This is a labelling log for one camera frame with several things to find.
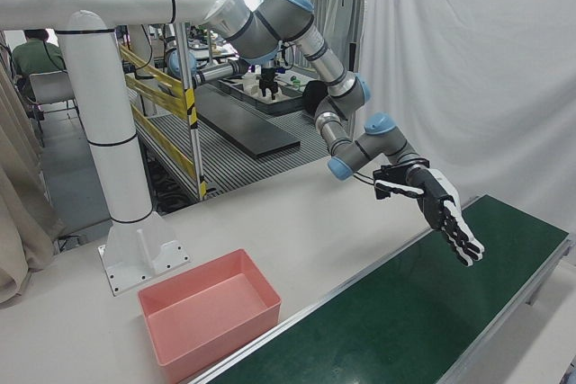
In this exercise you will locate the green conveyor belt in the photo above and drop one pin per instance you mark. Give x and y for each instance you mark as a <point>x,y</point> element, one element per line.
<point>405,312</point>

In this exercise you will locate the white cloth backdrop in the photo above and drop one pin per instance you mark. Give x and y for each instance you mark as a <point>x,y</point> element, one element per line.
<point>472,65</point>

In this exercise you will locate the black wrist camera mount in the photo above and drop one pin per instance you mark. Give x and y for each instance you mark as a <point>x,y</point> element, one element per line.
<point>396,172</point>

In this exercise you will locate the yellow guard rail fence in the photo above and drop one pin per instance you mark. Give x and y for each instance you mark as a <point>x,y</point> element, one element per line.
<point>166,146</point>

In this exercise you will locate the aluminium post hazard tape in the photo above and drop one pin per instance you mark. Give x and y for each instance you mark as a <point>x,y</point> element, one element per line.
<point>191,141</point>

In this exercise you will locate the beige curtain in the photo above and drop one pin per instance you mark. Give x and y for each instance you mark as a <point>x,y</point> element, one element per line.
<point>22,199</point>

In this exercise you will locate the white tubular robot pedestal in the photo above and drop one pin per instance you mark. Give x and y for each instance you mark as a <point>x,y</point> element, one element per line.
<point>112,132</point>

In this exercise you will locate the pink plastic basket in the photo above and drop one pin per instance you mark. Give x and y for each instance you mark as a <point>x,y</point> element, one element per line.
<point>180,339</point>

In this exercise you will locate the black robot end tool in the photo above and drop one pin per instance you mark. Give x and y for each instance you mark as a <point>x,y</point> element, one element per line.
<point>269,85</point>

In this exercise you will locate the grey UR5e robot arm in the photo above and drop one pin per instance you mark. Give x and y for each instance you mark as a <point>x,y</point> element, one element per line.
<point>288,24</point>

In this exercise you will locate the black flat mat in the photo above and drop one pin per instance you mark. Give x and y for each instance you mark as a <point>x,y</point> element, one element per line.
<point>243,125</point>

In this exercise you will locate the grey plastic tray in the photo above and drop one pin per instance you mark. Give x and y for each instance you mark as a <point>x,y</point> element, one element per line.
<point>274,107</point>

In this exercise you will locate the white chair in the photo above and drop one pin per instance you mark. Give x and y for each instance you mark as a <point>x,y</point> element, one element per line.
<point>51,87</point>

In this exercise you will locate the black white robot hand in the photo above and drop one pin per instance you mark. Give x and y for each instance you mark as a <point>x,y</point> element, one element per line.
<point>438,204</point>

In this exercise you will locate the seated person green shirt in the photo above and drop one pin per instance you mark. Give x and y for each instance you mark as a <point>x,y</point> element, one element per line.
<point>33,56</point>

